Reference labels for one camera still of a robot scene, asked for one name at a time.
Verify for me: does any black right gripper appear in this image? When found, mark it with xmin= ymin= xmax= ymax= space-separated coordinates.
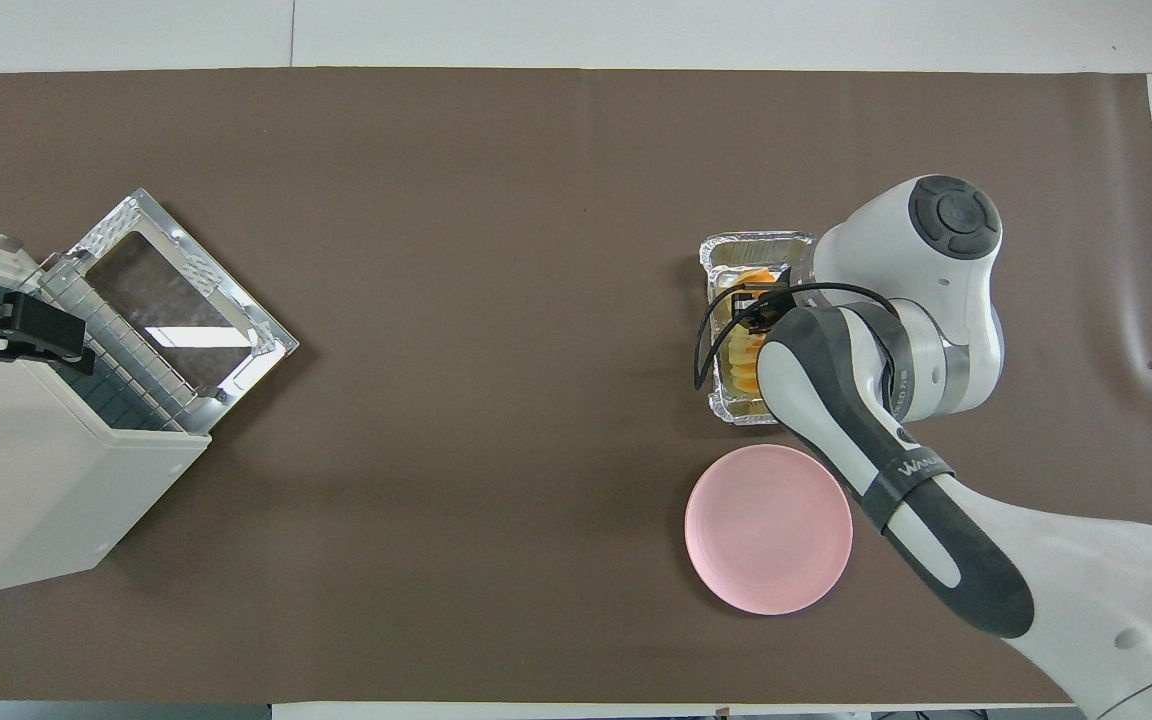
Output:
xmin=731 ymin=283 xmax=797 ymax=336

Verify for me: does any yellow sliced bread loaf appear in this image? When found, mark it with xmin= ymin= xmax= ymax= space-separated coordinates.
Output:
xmin=721 ymin=265 xmax=787 ymax=393

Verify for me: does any silver foil baking tray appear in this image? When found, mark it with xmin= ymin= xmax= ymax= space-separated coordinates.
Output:
xmin=700 ymin=232 xmax=817 ymax=427

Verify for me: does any cream toaster oven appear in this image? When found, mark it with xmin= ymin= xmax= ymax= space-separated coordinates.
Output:
xmin=0 ymin=222 xmax=213 ymax=599

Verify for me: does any pink round plate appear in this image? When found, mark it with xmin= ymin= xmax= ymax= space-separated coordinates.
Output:
xmin=684 ymin=444 xmax=854 ymax=616

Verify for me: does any brown table mat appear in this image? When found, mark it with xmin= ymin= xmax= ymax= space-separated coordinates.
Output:
xmin=0 ymin=67 xmax=1152 ymax=704

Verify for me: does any metal oven wire rack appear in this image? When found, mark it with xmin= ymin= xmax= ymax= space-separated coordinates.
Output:
xmin=36 ymin=255 xmax=215 ymax=433

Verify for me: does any glass oven door silver frame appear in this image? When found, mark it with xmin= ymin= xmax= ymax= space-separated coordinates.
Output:
xmin=69 ymin=188 xmax=300 ymax=433

